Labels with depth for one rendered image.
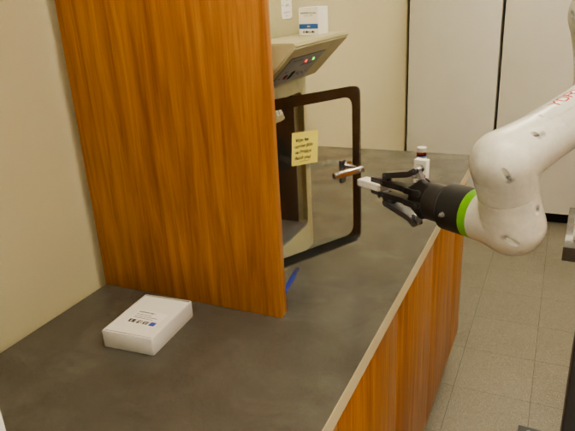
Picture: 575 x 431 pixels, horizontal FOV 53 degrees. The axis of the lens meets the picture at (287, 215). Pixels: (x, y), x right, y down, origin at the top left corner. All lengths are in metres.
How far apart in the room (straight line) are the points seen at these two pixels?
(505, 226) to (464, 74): 3.27
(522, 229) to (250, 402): 0.55
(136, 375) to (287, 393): 0.29
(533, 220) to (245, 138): 0.55
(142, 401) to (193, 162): 0.49
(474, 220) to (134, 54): 0.74
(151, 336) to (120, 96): 0.51
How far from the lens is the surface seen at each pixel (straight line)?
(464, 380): 2.73
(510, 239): 1.06
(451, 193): 1.12
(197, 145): 1.23
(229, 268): 1.29
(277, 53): 1.19
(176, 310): 1.28
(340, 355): 1.17
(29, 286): 1.42
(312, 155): 1.36
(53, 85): 1.42
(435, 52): 4.28
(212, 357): 1.19
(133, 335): 1.22
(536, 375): 2.83
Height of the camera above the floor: 1.60
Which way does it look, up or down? 21 degrees down
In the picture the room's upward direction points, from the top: 3 degrees counter-clockwise
